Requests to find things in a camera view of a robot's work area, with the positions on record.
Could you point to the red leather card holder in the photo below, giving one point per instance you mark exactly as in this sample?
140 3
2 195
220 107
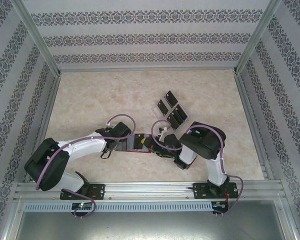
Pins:
130 143

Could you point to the black credit card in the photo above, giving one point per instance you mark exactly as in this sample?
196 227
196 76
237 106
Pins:
178 116
138 141
163 106
173 122
171 98
182 110

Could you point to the clear acrylic card stand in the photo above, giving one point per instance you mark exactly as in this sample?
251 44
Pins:
155 108

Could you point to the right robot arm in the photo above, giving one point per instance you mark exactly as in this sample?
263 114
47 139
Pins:
205 142

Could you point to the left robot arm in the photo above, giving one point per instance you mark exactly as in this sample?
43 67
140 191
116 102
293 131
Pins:
87 148

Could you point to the small circuit board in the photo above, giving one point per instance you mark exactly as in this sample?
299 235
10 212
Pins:
220 205
81 205

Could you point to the grey metal panel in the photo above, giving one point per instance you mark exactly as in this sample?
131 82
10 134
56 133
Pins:
150 225

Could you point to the aluminium table edge profile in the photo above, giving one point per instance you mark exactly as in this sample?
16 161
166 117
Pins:
247 105
49 105

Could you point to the aluminium mounting rail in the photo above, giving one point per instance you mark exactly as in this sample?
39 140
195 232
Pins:
150 191

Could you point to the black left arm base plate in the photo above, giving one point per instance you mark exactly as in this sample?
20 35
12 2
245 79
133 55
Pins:
100 191

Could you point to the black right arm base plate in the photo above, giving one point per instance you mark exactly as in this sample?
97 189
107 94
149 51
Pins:
198 192

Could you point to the aluminium frame post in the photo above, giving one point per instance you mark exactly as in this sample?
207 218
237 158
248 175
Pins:
40 37
256 37

